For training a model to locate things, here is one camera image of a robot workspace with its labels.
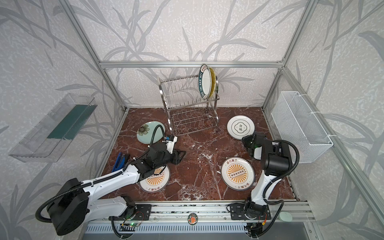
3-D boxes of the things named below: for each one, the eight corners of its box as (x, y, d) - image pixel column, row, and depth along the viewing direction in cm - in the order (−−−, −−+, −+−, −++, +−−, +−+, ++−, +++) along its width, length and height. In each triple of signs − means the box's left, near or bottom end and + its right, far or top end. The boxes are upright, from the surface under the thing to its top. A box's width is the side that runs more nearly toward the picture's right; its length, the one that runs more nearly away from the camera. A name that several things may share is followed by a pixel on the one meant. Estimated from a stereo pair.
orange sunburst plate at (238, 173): (222, 190, 82) (223, 189, 81) (220, 158, 95) (220, 157, 93) (257, 190, 83) (259, 189, 81) (250, 158, 95) (251, 157, 93)
